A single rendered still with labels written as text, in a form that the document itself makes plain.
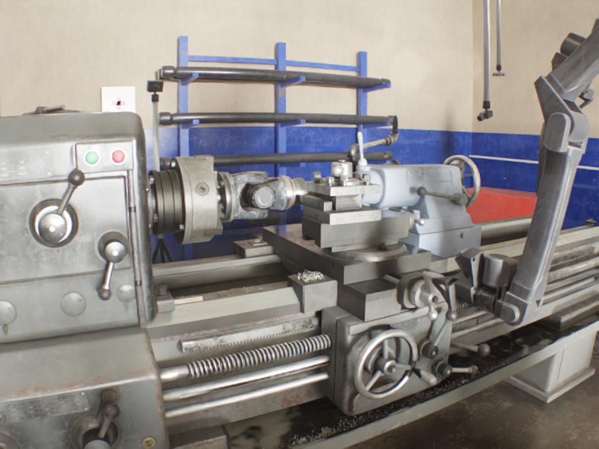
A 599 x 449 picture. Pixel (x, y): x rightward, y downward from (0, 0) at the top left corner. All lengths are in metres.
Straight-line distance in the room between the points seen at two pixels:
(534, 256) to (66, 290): 0.99
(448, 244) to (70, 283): 1.25
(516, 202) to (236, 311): 3.33
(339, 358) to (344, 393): 0.10
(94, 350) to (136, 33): 3.65
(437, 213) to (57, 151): 1.24
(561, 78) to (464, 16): 5.71
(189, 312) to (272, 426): 0.49
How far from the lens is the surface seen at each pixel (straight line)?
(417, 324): 1.33
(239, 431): 1.44
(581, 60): 0.90
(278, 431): 1.43
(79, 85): 4.30
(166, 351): 1.19
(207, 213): 1.22
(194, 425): 1.33
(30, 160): 1.02
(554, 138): 0.87
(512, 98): 6.10
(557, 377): 2.52
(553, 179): 0.90
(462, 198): 1.71
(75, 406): 1.04
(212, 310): 1.18
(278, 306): 1.22
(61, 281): 1.06
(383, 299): 1.20
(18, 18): 4.45
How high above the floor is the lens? 1.28
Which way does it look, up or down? 12 degrees down
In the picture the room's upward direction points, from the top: straight up
